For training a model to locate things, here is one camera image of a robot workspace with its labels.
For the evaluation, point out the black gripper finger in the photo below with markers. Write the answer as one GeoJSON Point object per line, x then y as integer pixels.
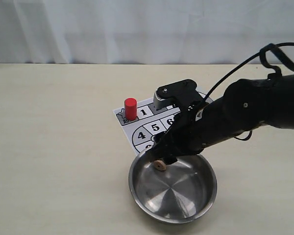
{"type": "Point", "coordinates": [160, 140]}
{"type": "Point", "coordinates": [167, 156]}

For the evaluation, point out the wooden die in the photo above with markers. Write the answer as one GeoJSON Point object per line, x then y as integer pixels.
{"type": "Point", "coordinates": [160, 165]}

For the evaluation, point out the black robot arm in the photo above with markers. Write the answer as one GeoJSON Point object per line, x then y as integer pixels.
{"type": "Point", "coordinates": [244, 106]}

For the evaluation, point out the red cylinder game piece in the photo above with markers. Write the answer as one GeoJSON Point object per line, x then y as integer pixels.
{"type": "Point", "coordinates": [130, 105]}

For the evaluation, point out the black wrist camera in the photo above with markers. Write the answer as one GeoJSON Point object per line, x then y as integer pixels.
{"type": "Point", "coordinates": [181, 94]}

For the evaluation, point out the stainless steel bowl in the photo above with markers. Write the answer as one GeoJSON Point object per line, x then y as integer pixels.
{"type": "Point", "coordinates": [184, 192]}

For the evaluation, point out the white curtain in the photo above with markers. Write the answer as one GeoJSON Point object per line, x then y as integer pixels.
{"type": "Point", "coordinates": [141, 31]}

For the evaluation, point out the paper game board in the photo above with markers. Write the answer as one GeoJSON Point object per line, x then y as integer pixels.
{"type": "Point", "coordinates": [148, 123]}

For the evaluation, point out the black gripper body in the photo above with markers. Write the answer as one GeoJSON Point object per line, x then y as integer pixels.
{"type": "Point", "coordinates": [193, 131]}

